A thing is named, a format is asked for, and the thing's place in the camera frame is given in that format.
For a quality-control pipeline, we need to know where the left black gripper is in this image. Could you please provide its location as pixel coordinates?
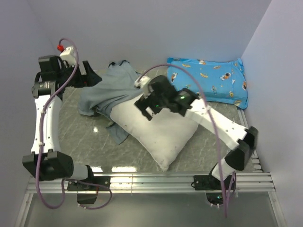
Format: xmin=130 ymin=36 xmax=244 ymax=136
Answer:
xmin=57 ymin=60 xmax=102 ymax=88

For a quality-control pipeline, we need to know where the white pillow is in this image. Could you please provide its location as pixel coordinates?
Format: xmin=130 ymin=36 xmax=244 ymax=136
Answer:
xmin=110 ymin=96 xmax=198 ymax=171

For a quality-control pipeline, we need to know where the grey-blue pillowcase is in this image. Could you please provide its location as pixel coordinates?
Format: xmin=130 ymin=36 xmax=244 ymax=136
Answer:
xmin=77 ymin=60 xmax=145 ymax=145

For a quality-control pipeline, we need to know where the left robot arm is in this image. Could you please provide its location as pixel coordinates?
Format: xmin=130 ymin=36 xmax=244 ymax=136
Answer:
xmin=22 ymin=55 xmax=102 ymax=190

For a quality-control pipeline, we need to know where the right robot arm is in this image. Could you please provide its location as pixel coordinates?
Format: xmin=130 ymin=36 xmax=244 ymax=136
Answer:
xmin=134 ymin=75 xmax=258 ymax=189

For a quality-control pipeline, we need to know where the blue cartoon print pillow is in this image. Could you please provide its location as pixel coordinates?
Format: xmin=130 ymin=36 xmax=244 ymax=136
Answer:
xmin=167 ymin=57 xmax=249 ymax=109

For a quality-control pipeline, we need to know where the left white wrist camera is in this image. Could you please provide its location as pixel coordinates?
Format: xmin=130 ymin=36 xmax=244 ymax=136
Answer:
xmin=57 ymin=44 xmax=78 ymax=67

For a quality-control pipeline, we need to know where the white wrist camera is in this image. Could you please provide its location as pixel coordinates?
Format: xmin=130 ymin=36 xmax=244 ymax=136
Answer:
xmin=134 ymin=76 xmax=152 ymax=98
xmin=57 ymin=44 xmax=78 ymax=67

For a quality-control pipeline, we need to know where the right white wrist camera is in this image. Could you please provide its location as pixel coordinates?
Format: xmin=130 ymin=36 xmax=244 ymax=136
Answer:
xmin=134 ymin=76 xmax=152 ymax=98

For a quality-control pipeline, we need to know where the aluminium mounting rail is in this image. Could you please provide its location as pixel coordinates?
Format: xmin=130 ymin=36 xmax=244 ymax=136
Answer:
xmin=26 ymin=172 xmax=276 ymax=195

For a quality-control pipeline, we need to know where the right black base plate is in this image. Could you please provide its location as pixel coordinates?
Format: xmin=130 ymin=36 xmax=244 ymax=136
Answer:
xmin=191 ymin=174 xmax=237 ymax=207

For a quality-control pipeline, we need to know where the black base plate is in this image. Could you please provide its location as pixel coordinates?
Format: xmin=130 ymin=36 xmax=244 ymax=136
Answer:
xmin=191 ymin=174 xmax=237 ymax=207
xmin=67 ymin=176 xmax=111 ymax=205

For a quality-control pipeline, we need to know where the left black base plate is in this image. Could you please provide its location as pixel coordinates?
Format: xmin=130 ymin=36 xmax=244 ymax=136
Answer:
xmin=67 ymin=176 xmax=111 ymax=205

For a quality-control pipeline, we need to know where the right side aluminium rail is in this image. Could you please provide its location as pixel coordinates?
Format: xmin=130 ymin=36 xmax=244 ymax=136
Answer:
xmin=237 ymin=108 xmax=264 ymax=173

